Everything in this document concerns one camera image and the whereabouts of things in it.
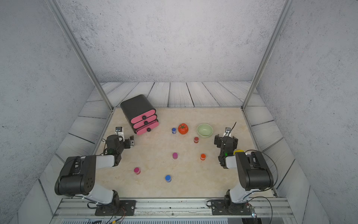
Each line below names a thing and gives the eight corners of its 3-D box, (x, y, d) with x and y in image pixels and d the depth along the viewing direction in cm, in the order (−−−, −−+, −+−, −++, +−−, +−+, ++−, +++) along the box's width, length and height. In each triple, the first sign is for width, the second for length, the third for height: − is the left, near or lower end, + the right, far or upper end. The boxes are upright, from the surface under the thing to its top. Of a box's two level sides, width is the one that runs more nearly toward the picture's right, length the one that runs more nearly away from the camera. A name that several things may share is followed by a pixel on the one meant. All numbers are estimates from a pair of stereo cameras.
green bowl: (197, 139, 101) (197, 135, 98) (196, 127, 108) (196, 123, 105) (213, 139, 101) (214, 135, 97) (211, 127, 108) (212, 123, 105)
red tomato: (177, 131, 107) (176, 127, 103) (182, 126, 110) (182, 122, 107) (184, 135, 104) (184, 132, 100) (189, 130, 107) (189, 126, 104)
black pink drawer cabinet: (137, 137, 103) (130, 122, 90) (126, 118, 116) (118, 102, 103) (160, 125, 111) (157, 110, 98) (147, 108, 123) (143, 93, 110)
